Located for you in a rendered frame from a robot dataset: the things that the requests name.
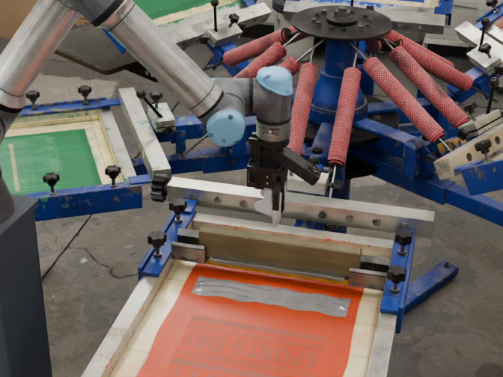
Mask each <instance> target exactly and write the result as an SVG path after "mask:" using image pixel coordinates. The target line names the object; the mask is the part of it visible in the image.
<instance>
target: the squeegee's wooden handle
mask: <svg viewBox="0 0 503 377"><path fill-rule="evenodd" d="M198 241H199V245H200V246H205V247H206V249H207V259H210V257H211V256H214V257H224V258H229V259H234V260H244V261H249V262H254V263H264V264H269V265H274V266H283V267H289V268H295V269H304V270H309V271H315V272H324V273H329V274H335V275H344V276H345V279H347V280H349V275H350V271H349V270H350V268H354V269H360V265H361V257H362V249H361V248H355V247H350V246H344V245H334V244H329V243H323V242H313V241H308V240H302V239H292V238H287V237H281V236H271V235H266V234H260V233H250V232H245V231H239V230H229V229H224V228H218V227H208V226H202V227H201V229H200V230H199V233H198Z"/></svg>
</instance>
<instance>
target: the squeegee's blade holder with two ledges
mask: <svg viewBox="0 0 503 377"><path fill-rule="evenodd" d="M210 262H211V263H220V264H225V265H230V266H239V267H245V268H250V269H260V270H265V271H270V272H279V273H285V274H290V275H299V276H305V277H310V278H319V279H324V280H330V281H339V282H344V281H345V276H344V275H335V274H329V273H324V272H315V271H309V270H304V269H295V268H289V267H283V266H274V265H269V264H264V263H254V262H249V261H244V260H234V259H229V258H224V257H214V256H211V257H210Z"/></svg>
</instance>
